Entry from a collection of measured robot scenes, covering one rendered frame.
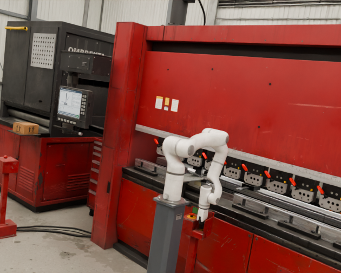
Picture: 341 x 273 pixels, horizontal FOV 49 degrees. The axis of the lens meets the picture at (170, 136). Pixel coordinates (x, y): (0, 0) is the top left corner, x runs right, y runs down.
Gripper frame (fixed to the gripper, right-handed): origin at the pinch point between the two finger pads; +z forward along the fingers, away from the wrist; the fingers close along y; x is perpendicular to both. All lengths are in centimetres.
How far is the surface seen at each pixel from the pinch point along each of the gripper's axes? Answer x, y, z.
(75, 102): -154, -18, -71
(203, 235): 4.9, 5.1, 4.0
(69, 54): -174, -27, -115
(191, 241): -5.5, 2.3, 14.0
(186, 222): -10.0, 6.2, -1.6
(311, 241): 78, -4, -13
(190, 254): -4.7, 3.2, 24.3
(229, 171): 3, -34, -37
